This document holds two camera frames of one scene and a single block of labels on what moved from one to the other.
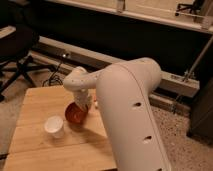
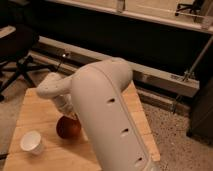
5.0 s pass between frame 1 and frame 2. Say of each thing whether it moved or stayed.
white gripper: moved
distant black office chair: stayed
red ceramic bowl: moved
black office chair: stayed
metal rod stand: stayed
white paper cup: moved
